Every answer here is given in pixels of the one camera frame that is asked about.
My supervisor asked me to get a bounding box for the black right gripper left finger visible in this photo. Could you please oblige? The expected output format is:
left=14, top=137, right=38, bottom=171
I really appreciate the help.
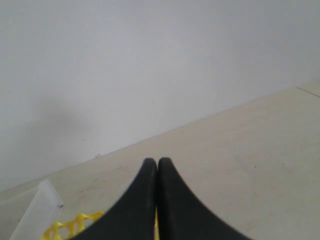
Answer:
left=73, top=158, right=157, bottom=240

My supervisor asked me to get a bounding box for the clear plastic tray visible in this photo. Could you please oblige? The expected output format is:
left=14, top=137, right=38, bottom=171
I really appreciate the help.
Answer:
left=10, top=179, right=64, bottom=240

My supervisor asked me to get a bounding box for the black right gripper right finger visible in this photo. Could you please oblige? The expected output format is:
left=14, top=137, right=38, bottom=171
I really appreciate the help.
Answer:
left=156, top=157, right=249, bottom=240

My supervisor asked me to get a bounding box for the yellow plastic egg tray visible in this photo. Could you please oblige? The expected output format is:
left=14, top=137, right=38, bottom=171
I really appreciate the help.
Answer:
left=42, top=210, right=160, bottom=240

